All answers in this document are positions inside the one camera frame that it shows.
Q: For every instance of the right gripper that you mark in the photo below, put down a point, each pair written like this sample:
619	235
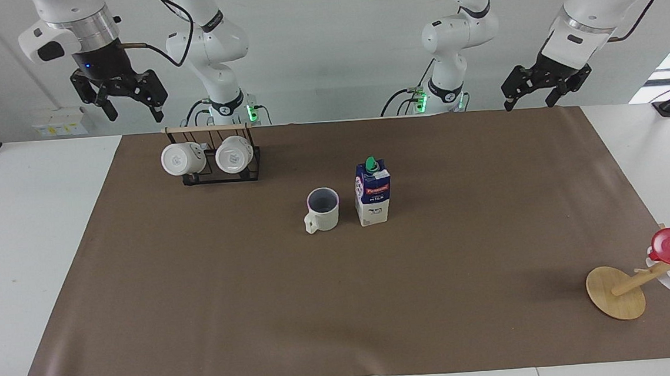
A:
103	61

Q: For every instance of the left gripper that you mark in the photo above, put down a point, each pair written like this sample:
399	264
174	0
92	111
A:
563	72

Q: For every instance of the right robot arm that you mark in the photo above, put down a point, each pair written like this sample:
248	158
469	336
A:
213	43

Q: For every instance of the blue and white milk carton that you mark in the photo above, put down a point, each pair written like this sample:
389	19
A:
373	200

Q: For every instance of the wooden mug tree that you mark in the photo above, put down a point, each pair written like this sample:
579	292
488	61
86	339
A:
613	292

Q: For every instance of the white mug with grey inside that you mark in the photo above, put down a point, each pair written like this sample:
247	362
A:
326	218

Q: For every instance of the white wall socket box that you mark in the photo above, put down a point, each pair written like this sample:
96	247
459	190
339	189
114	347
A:
59	123

